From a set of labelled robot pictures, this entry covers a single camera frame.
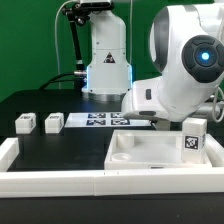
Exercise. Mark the white fiducial marker sheet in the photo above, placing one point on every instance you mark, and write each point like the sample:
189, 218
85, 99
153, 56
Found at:
101, 119

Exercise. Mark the white square tabletop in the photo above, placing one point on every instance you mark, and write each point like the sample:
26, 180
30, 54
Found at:
145, 149

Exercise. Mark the white U-shaped obstacle fence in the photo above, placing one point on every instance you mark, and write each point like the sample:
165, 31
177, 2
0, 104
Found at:
110, 182

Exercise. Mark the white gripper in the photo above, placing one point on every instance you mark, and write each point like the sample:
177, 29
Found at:
141, 102

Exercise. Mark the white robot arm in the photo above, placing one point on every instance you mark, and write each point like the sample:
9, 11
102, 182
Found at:
186, 44

